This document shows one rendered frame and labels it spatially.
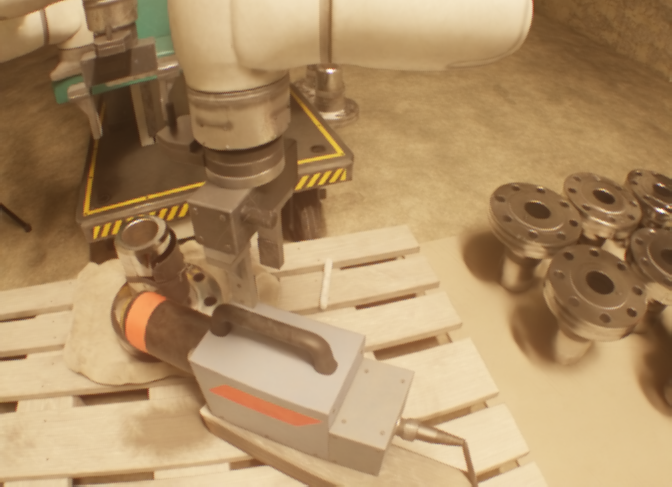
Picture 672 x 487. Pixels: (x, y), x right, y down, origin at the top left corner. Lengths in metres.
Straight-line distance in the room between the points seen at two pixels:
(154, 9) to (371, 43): 0.88
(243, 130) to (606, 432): 1.01
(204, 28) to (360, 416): 0.50
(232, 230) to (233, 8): 0.19
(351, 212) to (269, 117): 1.13
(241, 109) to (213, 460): 0.63
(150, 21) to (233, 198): 0.83
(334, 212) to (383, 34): 1.19
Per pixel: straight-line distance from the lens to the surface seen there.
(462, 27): 0.34
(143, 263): 0.85
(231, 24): 0.34
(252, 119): 0.38
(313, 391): 0.59
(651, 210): 1.48
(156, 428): 0.90
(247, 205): 0.41
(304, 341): 0.57
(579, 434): 1.12
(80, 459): 0.93
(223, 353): 0.64
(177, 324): 0.72
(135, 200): 1.10
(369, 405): 0.65
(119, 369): 0.95
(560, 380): 1.17
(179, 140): 0.44
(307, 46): 0.34
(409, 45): 0.34
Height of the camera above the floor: 0.91
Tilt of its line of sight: 40 degrees down
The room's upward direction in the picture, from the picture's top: 1 degrees clockwise
